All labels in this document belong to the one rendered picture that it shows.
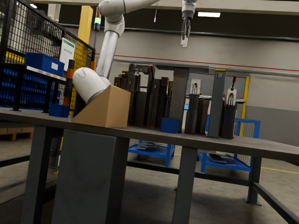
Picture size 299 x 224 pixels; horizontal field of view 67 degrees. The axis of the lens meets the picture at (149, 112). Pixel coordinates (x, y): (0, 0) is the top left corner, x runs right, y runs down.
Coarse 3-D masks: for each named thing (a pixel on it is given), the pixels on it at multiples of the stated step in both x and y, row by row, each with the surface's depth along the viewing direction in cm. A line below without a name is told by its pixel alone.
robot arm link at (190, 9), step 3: (186, 3) 158; (189, 3) 157; (192, 3) 158; (183, 6) 160; (186, 6) 158; (189, 6) 157; (192, 6) 158; (183, 9) 159; (186, 9) 158; (189, 9) 157; (192, 9) 158; (183, 12) 162; (192, 12) 160
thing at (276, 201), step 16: (48, 128) 132; (32, 144) 130; (48, 144) 134; (0, 160) 202; (16, 160) 219; (32, 160) 130; (48, 160) 136; (128, 160) 273; (192, 160) 115; (256, 160) 246; (32, 176) 129; (192, 176) 115; (208, 176) 254; (224, 176) 253; (256, 176) 245; (32, 192) 129; (48, 192) 143; (176, 192) 116; (256, 192) 244; (32, 208) 128; (176, 208) 116
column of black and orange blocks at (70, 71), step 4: (72, 60) 198; (68, 64) 199; (72, 64) 199; (68, 68) 198; (72, 68) 199; (68, 72) 198; (72, 72) 200; (68, 76) 198; (72, 76) 200; (68, 80) 198; (72, 80) 202; (68, 84) 198; (68, 88) 197; (64, 92) 198; (68, 92) 198; (68, 96) 198; (64, 100) 198; (68, 100) 199; (64, 104) 198; (68, 104) 200; (68, 112) 201
